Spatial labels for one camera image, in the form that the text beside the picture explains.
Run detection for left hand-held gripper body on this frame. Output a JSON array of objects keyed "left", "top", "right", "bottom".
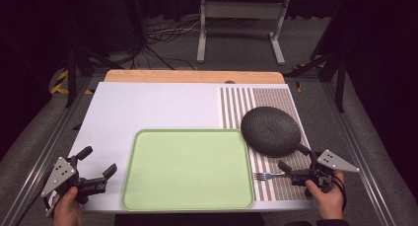
[{"left": 40, "top": 156, "right": 108, "bottom": 218}]

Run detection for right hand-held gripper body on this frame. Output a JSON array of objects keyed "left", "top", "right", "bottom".
[{"left": 290, "top": 149, "right": 361, "bottom": 193}]

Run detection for silver metal fork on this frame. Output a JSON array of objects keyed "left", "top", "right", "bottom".
[{"left": 252, "top": 172, "right": 287, "bottom": 182}]

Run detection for person's left hand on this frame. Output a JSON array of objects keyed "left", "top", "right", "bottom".
[{"left": 52, "top": 186, "right": 84, "bottom": 226}]

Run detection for person's right hand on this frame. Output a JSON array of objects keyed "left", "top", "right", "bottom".
[{"left": 305, "top": 171, "right": 346, "bottom": 221}]

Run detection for white table board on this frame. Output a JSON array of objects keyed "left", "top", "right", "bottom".
[{"left": 67, "top": 81, "right": 317, "bottom": 214}]

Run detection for light green tray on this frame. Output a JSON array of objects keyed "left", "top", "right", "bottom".
[{"left": 120, "top": 128, "right": 256, "bottom": 212}]

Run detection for black tripod stand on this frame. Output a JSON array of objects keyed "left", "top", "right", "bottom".
[{"left": 63, "top": 42, "right": 126, "bottom": 110}]

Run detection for striped woven placemat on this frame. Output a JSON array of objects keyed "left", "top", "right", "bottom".
[{"left": 219, "top": 86, "right": 313, "bottom": 202}]

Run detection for black metal stand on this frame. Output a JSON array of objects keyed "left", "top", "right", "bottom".
[{"left": 283, "top": 38, "right": 350, "bottom": 113}]

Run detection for wooden table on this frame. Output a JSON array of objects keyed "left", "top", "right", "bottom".
[{"left": 104, "top": 69, "right": 287, "bottom": 85}]

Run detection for aluminium frame rail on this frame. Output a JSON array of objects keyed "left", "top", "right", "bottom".
[
  {"left": 0, "top": 71, "right": 97, "bottom": 226},
  {"left": 319, "top": 81, "right": 399, "bottom": 226}
]

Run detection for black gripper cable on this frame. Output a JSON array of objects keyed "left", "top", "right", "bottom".
[{"left": 332, "top": 174, "right": 348, "bottom": 212}]

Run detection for bundle of floor cables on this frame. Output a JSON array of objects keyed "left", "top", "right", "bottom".
[{"left": 131, "top": 17, "right": 202, "bottom": 71}]

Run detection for white metal stand frame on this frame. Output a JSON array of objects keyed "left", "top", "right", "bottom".
[{"left": 195, "top": 0, "right": 292, "bottom": 67}]

